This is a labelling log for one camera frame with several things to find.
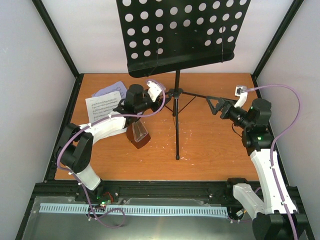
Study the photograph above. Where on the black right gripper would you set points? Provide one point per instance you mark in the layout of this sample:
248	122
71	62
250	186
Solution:
222	101

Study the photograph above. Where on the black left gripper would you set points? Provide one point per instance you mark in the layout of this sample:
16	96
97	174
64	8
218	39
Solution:
158	104

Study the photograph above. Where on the clear plastic metronome cover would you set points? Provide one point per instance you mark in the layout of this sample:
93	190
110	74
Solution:
139	131

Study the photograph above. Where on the brown wooden metronome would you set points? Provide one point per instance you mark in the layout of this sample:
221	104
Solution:
142	143

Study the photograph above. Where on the white sheet music paper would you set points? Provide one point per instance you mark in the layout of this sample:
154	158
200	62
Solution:
101	107

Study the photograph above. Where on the black music stand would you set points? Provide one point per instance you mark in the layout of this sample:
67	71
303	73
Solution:
163	36

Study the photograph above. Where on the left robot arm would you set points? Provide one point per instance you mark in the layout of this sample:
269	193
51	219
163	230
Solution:
74	149

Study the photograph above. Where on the black frame post right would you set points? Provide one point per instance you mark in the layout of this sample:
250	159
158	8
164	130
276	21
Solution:
285	23

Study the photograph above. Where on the black frame post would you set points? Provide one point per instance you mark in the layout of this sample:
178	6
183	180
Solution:
285	23
41	9

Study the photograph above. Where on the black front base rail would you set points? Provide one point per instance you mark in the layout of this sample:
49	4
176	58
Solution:
212	192

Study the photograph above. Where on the light blue cable duct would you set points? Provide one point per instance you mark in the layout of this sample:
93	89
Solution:
137	210

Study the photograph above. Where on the black frame post left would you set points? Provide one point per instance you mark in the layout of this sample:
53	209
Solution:
41	9

